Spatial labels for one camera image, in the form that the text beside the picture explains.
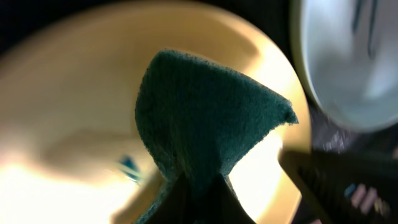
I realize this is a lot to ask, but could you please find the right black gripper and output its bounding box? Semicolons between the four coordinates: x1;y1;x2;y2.
278;149;397;224

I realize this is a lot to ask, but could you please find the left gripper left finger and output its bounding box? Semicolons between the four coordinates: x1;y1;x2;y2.
145;175;195;224

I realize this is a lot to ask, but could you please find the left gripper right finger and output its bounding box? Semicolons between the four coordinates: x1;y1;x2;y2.
198;174;256;224

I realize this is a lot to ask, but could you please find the green scrubbing sponge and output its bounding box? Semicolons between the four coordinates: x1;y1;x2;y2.
135;50;298;223

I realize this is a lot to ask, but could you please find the yellow plate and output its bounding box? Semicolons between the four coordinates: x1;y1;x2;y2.
1;1;311;223

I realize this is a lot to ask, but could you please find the light blue plate right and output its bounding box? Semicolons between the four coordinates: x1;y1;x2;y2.
290;0;397;132

